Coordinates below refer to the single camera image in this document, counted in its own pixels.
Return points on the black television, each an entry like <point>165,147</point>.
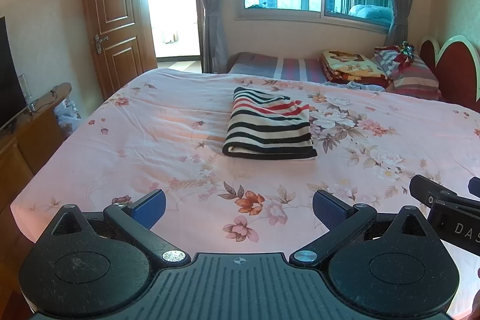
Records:
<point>9,80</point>

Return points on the wooden door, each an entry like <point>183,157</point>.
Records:
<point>116,27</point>

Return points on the folded printed blanket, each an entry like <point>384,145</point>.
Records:
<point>352,67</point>

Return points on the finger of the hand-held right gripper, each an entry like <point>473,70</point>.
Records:
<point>431,190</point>
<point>474,188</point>

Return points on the shiny ribbon bow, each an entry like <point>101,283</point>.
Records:
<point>407,50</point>

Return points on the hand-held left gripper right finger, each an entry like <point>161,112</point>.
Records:
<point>330,209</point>

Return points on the wooden cabinet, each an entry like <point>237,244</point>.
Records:
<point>33,143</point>

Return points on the teal quilt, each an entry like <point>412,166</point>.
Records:
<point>369,13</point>

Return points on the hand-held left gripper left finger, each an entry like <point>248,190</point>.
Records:
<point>150,209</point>

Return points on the red heart-shaped headboard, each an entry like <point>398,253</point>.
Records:
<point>457,76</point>

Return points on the striped knit sweater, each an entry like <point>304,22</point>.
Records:
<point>268,128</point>

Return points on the striped pillow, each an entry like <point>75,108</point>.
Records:
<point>412,78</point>

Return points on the plastic bag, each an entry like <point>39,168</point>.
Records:
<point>67,117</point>

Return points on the striped mattress sheet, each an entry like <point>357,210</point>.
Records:
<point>270,67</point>

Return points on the light blue cloth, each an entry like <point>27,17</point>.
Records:
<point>363,86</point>

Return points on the pink floral bedsheet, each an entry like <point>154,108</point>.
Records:
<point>150,136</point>

